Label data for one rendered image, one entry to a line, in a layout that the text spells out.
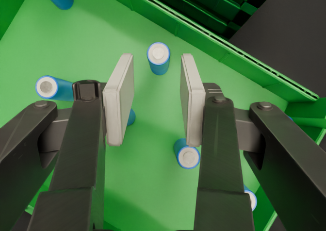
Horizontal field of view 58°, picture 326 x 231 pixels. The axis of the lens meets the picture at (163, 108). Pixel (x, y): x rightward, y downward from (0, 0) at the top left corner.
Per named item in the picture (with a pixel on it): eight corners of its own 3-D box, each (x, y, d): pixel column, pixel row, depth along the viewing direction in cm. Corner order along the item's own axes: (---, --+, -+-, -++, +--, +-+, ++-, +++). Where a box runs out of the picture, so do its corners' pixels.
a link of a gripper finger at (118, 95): (122, 147, 14) (106, 147, 14) (134, 94, 21) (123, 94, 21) (118, 90, 13) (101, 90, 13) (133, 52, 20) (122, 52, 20)
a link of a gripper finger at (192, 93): (189, 90, 13) (205, 91, 13) (181, 53, 20) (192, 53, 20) (186, 148, 14) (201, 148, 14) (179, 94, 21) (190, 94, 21)
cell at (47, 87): (84, 89, 29) (61, 82, 22) (74, 105, 29) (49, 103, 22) (68, 79, 29) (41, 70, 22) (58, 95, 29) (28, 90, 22)
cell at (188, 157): (195, 143, 29) (205, 153, 22) (186, 160, 29) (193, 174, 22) (179, 134, 29) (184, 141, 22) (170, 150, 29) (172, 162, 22)
